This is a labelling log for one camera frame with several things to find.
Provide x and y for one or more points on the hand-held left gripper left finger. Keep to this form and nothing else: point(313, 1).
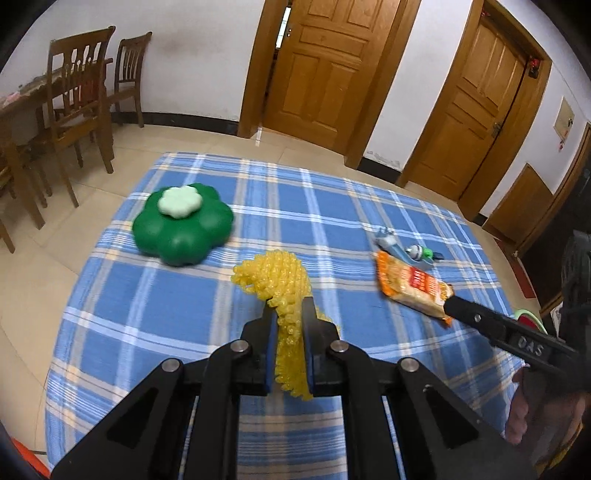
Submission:
point(272, 353)

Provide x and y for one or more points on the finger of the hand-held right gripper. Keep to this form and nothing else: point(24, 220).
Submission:
point(475, 318)

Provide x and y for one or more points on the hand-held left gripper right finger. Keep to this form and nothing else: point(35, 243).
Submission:
point(308, 355)

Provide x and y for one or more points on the orange snack packet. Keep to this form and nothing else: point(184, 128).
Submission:
point(411, 281)

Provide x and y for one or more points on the yellow foam net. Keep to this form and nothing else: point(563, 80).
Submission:
point(277, 277)

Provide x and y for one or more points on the person's right hand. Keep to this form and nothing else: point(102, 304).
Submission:
point(519, 410)

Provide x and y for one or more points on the red and green round object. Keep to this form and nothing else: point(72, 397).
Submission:
point(531, 318)

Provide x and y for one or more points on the red floor mat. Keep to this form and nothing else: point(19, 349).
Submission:
point(521, 272)

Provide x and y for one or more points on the person's dark printed clothing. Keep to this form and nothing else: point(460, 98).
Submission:
point(577, 286)

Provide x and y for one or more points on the green toy bottle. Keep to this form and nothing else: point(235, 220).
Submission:
point(415, 254)

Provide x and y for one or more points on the small wooden door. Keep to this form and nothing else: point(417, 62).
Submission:
point(521, 207)

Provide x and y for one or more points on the blue plaid tablecloth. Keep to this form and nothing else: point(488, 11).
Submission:
point(138, 323)

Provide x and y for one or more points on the green flower-shaped container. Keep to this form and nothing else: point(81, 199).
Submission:
point(194, 230)

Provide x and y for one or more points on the wooden panel door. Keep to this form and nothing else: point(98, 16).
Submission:
point(328, 78)
point(471, 115)

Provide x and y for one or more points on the orange object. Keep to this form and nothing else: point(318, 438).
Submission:
point(30, 464)

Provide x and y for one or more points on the wooden chair with slatted back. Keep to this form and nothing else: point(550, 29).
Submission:
point(131, 64)

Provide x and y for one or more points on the wooden chair with tall back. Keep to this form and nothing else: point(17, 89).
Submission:
point(81, 92)

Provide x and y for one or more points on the wooden dining table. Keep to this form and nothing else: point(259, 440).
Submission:
point(23, 108)

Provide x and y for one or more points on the beige wall electrical box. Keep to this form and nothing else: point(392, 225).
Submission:
point(563, 122)

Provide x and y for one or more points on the wooden door frame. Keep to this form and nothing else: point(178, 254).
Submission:
point(254, 69)
point(535, 106)

